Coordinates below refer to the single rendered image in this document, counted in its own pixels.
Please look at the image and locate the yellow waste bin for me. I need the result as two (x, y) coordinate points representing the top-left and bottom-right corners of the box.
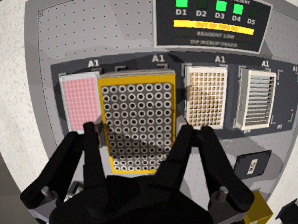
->
(240, 190), (273, 224)

